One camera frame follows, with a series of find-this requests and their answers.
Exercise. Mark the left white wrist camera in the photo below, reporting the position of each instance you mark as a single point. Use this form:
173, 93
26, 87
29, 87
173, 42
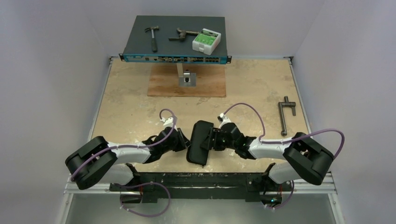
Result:
169, 122

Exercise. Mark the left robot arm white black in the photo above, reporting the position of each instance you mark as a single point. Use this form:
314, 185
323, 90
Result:
101, 161

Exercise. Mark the network switch rack unit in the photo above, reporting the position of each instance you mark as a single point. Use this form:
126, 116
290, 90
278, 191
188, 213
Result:
138, 46

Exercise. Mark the black zippered tool case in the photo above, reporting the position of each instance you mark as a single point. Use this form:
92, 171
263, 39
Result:
197, 152

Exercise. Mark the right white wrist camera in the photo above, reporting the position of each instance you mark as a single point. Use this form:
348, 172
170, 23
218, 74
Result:
223, 119

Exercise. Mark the white green plastic box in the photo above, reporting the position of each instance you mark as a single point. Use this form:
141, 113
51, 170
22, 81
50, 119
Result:
206, 41

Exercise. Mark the rusty metal clamp tool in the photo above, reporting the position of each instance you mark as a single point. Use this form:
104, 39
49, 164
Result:
182, 34

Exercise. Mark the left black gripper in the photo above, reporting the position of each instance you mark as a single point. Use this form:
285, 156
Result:
183, 142

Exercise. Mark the claw hammer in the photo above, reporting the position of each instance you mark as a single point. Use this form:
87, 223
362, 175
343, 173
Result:
154, 46

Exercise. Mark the wooden board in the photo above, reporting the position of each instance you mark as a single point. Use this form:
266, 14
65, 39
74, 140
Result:
164, 81

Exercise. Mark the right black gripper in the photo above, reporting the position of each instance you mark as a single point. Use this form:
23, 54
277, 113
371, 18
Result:
212, 139

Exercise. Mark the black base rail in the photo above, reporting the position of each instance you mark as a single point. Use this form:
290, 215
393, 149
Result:
250, 187

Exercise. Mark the metal stand bracket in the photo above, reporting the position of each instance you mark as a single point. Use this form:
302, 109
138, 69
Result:
186, 78

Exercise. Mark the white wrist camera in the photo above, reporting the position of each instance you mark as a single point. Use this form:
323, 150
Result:
223, 119
169, 122

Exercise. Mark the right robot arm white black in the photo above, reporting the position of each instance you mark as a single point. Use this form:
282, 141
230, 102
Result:
304, 158

